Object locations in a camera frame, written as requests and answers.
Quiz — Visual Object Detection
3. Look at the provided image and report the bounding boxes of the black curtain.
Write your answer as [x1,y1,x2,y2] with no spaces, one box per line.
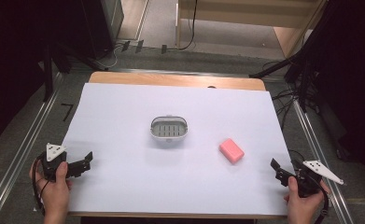
[0,0,88,149]
[298,0,365,185]

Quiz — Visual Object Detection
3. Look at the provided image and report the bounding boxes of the white floor cable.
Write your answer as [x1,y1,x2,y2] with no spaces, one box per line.
[91,42,132,70]

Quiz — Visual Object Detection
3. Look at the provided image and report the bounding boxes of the black floor cables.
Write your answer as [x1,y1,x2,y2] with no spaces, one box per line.
[271,88,319,129]

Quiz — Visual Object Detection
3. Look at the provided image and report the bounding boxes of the black stand leg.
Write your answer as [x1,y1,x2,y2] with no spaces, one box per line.
[248,50,312,114]
[42,43,109,103]

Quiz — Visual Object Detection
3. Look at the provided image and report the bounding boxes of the person's left hand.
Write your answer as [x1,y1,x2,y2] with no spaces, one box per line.
[29,161,73,224]

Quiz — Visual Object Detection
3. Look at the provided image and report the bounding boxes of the white soap dish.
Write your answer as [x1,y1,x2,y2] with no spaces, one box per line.
[149,114,190,144]

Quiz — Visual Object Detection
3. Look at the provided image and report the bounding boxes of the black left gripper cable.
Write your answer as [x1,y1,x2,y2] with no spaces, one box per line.
[31,151,48,217]

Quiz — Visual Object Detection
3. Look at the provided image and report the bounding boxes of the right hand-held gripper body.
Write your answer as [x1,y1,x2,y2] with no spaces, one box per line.
[290,160,345,199]

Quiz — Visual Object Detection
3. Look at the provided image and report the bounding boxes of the pink soap bar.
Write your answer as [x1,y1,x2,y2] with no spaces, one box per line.
[218,137,246,165]

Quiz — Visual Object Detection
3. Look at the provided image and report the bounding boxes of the black hanging cable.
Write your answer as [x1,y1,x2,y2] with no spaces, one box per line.
[177,0,201,51]

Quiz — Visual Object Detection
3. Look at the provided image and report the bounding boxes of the dark cabinet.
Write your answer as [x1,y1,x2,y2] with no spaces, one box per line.
[77,0,125,61]

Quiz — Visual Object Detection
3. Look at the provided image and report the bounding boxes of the metal floor rail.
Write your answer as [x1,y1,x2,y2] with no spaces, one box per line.
[284,78,356,224]
[0,72,64,224]

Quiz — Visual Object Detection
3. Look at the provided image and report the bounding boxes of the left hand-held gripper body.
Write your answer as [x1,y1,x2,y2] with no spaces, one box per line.
[41,142,69,182]

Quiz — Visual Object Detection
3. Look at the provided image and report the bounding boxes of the person's right hand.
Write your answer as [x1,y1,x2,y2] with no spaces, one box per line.
[283,175,331,224]

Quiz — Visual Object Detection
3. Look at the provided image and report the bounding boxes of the white paper sheet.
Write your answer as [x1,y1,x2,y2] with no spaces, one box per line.
[62,81,289,217]

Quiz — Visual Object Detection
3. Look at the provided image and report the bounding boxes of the light wooden shelf unit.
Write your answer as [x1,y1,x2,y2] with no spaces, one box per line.
[175,0,329,59]

